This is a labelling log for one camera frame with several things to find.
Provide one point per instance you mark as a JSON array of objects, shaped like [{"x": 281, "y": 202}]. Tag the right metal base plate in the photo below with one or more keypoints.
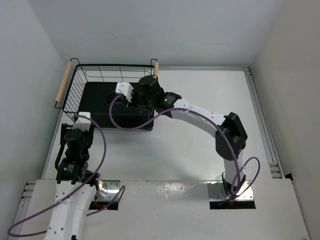
[{"x": 217, "y": 193}]

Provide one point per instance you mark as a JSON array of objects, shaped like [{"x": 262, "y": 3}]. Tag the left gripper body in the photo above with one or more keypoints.
[{"x": 64, "y": 128}]

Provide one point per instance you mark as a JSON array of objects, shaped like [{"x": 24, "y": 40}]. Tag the teal plate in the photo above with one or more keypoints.
[{"x": 141, "y": 110}]

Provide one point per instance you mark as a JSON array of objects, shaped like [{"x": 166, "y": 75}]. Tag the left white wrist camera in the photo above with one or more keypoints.
[{"x": 83, "y": 122}]

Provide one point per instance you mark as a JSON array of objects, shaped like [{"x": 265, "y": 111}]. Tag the left wooden rack handle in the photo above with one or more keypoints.
[{"x": 63, "y": 82}]

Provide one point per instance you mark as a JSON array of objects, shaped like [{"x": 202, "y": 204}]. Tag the black wire dish rack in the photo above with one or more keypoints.
[{"x": 89, "y": 84}]

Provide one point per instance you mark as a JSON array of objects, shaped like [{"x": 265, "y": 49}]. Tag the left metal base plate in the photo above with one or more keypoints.
[{"x": 107, "y": 189}]

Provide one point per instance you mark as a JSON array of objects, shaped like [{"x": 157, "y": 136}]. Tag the metal base plate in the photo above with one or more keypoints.
[
  {"x": 107, "y": 189},
  {"x": 217, "y": 193}
]

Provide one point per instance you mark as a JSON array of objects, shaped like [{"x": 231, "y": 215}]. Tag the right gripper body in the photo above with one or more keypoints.
[{"x": 139, "y": 99}]

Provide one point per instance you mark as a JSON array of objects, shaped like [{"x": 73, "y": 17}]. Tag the right wooden rack handle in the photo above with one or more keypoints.
[{"x": 156, "y": 70}]

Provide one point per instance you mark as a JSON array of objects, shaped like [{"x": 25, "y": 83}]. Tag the wooden rack handle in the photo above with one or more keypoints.
[
  {"x": 63, "y": 82},
  {"x": 156, "y": 70}
]

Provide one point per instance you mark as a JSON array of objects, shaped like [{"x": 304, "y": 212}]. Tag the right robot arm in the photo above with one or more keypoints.
[{"x": 227, "y": 130}]

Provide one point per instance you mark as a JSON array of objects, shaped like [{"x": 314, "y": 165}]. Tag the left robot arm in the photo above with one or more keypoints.
[{"x": 75, "y": 185}]

